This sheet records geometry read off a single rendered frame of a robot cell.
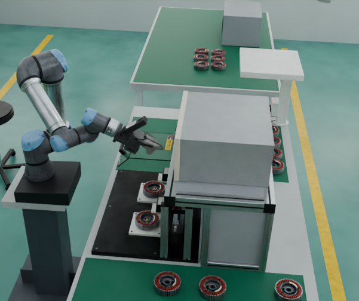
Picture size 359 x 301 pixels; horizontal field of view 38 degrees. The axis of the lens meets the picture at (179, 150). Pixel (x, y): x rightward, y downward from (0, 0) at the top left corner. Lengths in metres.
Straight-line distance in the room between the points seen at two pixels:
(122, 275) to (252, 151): 0.76
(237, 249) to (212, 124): 0.54
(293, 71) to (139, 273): 1.44
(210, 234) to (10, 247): 1.76
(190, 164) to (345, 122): 3.23
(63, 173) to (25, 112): 2.45
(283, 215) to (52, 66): 1.30
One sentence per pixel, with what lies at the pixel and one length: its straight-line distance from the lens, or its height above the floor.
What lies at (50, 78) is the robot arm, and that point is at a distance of 2.49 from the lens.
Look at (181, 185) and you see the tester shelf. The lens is 2.15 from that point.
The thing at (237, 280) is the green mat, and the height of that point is 0.75.
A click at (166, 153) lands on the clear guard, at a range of 2.44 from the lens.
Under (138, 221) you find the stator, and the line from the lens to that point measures 2.44.
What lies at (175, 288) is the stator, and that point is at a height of 0.78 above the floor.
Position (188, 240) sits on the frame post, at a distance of 2.26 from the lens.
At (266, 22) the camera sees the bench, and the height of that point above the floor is 0.75.
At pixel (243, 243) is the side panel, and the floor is 0.89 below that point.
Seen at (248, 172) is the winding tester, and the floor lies 1.18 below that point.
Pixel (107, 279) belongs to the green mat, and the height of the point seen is 0.75.
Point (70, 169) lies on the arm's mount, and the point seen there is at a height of 0.83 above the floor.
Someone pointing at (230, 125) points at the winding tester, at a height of 1.32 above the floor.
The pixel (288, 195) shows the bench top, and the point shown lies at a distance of 2.79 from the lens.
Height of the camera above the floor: 2.38
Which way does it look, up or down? 32 degrees down
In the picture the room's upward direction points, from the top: 2 degrees clockwise
